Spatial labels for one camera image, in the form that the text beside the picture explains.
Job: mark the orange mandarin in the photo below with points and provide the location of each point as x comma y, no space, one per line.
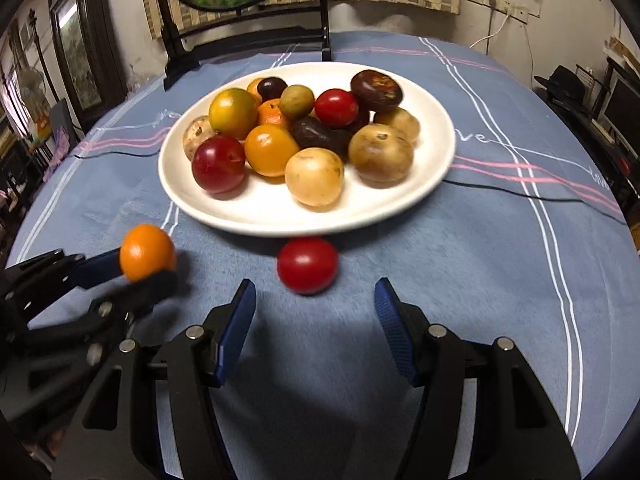
269,113
252,89
146,250

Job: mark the pale yellow round fruit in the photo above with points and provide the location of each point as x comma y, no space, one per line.
315,177

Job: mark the dark brown mangosteen front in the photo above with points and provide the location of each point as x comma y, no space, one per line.
309,132

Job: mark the small dark purple fruit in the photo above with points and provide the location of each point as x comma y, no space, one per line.
271,88

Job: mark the blue striped tablecloth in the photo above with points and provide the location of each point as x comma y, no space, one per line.
523,240

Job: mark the red tomato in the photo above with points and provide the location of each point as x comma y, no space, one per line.
307,265
336,108

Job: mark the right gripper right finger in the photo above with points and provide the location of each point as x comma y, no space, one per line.
431,358

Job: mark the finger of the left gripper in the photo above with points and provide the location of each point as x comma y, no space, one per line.
79,271
119,309

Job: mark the round goldfish screen on stand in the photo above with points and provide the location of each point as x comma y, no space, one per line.
181,60

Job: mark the wall power strip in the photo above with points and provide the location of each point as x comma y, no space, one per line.
507,7

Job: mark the large tan round fruit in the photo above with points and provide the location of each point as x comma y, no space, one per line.
380,154

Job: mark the red tomato front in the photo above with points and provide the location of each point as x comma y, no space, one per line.
336,108

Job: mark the yellow green citrus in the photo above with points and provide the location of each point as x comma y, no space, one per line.
233,112

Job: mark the small tan fruit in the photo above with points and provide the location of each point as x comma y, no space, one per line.
196,134

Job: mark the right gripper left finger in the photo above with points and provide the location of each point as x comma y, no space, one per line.
201,359

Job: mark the tan fruit with purple streak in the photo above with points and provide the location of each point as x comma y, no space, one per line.
401,120

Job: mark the dark brown mangosteen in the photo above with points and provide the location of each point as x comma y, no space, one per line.
376,91
309,132

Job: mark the white oval plate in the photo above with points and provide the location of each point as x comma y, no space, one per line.
267,209

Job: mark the computer monitor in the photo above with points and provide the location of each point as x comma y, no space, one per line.
621,111

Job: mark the dark framed picture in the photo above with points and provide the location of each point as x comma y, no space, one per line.
88,57

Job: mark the orange yellow fruit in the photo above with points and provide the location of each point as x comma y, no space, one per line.
268,148

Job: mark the orange mandarin back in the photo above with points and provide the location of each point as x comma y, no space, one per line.
252,89

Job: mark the dark brown mangosteen back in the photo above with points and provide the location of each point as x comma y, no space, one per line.
376,91

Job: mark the standing electric fan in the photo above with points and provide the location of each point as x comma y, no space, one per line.
30,84

